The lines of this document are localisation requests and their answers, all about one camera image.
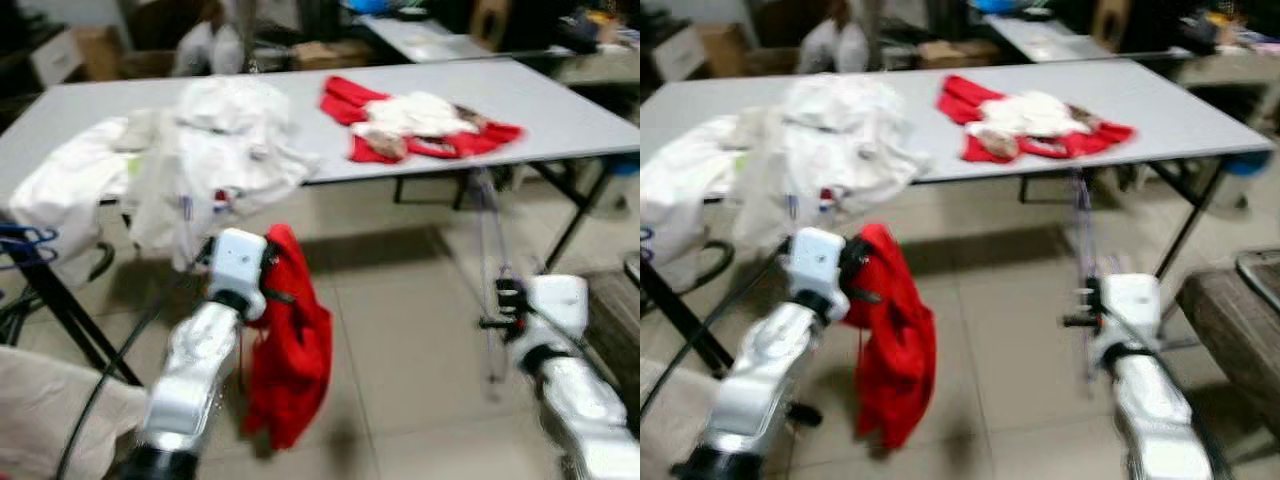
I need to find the purple plastic hanger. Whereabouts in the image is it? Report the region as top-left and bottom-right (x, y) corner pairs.
(1068, 170), (1107, 391)
(470, 170), (516, 391)

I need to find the wooden black speaker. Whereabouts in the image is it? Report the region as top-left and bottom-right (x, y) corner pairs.
(470, 0), (531, 51)
(1092, 0), (1151, 51)

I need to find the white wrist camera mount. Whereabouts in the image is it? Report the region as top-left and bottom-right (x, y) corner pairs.
(1100, 273), (1161, 346)
(525, 275), (589, 346)
(787, 227), (849, 299)
(208, 228), (269, 299)

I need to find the printed cardboard box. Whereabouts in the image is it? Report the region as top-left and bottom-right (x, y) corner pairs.
(295, 40), (376, 71)
(918, 40), (1001, 69)

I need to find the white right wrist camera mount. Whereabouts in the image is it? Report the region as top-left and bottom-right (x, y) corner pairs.
(1100, 273), (1161, 346)
(525, 275), (589, 346)

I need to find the plain red garment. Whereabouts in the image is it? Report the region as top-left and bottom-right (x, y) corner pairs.
(845, 223), (938, 451)
(243, 223), (334, 451)

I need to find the beige fabric seat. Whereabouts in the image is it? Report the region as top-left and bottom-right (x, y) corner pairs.
(0, 345), (146, 480)

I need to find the large cardboard box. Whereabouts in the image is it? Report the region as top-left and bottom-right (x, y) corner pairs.
(30, 25), (121, 86)
(655, 25), (746, 81)

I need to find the brown upholstered bench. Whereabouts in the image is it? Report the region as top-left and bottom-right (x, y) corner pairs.
(585, 270), (641, 421)
(1175, 265), (1280, 441)

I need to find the dark teal round stool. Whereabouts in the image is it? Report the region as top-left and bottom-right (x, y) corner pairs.
(605, 150), (641, 211)
(1215, 150), (1276, 211)

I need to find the grey pillow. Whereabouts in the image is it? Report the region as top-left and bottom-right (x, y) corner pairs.
(837, 22), (872, 76)
(170, 20), (214, 78)
(208, 22), (247, 78)
(800, 20), (842, 76)

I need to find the red garment white piping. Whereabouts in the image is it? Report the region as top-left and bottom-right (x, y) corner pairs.
(320, 75), (526, 164)
(935, 73), (1138, 164)

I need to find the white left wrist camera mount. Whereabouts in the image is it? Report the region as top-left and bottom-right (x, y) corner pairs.
(208, 228), (269, 299)
(787, 227), (849, 299)

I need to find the blue plastic hanger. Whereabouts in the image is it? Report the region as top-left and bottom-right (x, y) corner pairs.
(0, 225), (59, 271)

